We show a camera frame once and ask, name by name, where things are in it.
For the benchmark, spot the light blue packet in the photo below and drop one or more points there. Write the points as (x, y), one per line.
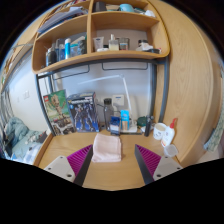
(125, 120)

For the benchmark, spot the black electric shaver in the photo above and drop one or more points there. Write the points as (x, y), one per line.
(148, 126)

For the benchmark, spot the white desk lamp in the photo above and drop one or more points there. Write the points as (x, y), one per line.
(127, 96)

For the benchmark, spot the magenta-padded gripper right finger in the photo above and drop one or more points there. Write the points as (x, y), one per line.
(163, 166)

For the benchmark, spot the small clear plastic cup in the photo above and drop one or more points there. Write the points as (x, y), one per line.
(171, 150)

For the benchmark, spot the dark grey metal frame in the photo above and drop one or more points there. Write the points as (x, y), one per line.
(163, 93)

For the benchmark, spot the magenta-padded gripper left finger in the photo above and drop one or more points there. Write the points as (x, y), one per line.
(63, 166)

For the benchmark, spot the white mug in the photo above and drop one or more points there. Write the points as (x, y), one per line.
(159, 131)

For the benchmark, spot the green toy box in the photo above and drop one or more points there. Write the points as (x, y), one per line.
(56, 111)

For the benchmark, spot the grey clear water bottle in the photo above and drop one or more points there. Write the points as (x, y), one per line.
(107, 115)

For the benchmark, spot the white wall box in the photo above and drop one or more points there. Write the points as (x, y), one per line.
(118, 100)

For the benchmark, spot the pink towel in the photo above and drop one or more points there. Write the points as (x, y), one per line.
(106, 148)

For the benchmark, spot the bed with teal bedding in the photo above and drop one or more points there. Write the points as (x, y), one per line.
(18, 136)

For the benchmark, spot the white bottle with red cap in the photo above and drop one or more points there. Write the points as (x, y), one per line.
(168, 135)

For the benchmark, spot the blue robot model kit box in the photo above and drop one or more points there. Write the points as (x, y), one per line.
(83, 113)

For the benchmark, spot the wooden shelf unit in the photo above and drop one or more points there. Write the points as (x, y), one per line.
(100, 23)

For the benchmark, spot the green round container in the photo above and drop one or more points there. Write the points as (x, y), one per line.
(141, 121)

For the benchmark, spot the small dark blue box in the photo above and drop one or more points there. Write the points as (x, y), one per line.
(115, 126)

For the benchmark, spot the white wall socket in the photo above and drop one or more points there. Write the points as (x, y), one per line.
(26, 95)

